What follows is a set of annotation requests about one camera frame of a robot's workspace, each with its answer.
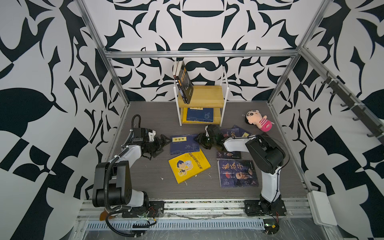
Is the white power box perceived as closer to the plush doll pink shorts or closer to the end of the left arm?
the plush doll pink shorts

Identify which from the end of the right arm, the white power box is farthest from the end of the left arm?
the white power box

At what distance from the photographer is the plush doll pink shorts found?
1.02m

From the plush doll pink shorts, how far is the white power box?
411mm

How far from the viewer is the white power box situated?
0.69 meters
